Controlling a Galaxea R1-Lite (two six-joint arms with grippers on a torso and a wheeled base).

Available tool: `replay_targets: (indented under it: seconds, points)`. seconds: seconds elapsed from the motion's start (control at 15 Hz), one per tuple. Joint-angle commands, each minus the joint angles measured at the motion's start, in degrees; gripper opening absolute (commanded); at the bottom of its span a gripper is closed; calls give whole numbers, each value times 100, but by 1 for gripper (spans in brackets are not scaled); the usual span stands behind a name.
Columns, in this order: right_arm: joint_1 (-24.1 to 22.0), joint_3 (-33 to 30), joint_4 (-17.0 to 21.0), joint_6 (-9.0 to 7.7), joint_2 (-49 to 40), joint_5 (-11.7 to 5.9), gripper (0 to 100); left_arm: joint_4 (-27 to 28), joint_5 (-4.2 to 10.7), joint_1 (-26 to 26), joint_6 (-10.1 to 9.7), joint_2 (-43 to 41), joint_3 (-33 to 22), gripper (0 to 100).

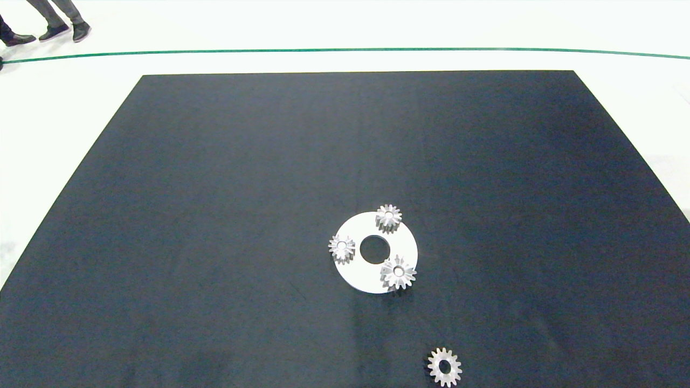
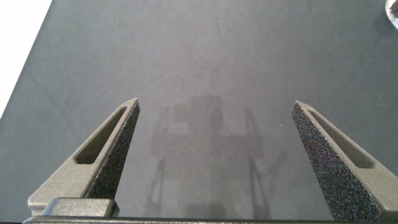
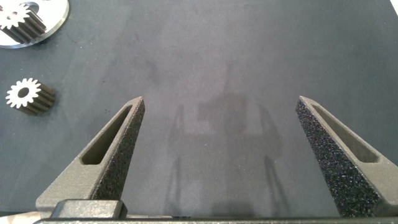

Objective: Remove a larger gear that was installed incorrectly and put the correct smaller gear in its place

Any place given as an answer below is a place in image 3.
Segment small steel gear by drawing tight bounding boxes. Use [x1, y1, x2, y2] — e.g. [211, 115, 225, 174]
[5, 77, 56, 117]

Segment large steel gear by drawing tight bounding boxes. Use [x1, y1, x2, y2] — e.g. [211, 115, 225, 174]
[0, 2, 48, 44]

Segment round white plate with pins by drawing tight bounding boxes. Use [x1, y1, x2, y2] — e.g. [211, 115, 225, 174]
[0, 0, 70, 49]

